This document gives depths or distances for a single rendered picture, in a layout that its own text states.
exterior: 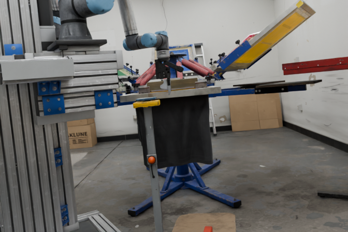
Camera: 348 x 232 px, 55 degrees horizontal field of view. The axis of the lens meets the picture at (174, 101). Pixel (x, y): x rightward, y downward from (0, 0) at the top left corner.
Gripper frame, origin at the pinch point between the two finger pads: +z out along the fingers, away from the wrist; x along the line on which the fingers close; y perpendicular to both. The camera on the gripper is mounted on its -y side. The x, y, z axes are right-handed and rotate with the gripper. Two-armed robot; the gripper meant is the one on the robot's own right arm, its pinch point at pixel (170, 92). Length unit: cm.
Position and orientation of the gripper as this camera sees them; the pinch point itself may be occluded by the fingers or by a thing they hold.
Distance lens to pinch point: 194.3
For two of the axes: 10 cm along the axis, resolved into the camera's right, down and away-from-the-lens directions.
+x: -0.2, 0.6, -10.0
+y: -10.0, 0.9, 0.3
